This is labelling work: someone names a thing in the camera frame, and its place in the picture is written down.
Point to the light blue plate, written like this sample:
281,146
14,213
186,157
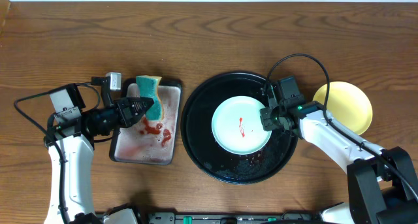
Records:
236,125

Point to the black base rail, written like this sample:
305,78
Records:
172,218

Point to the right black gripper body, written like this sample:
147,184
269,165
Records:
285,125

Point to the green yellow sponge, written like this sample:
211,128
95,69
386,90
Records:
148,88

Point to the rectangular black soapy tray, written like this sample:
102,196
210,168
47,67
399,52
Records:
151,142

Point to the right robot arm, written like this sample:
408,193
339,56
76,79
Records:
382,184

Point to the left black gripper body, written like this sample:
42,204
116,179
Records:
124,112

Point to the yellow plate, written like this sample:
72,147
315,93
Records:
350,106

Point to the round black tray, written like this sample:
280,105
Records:
208,155

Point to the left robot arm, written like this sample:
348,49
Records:
71,149

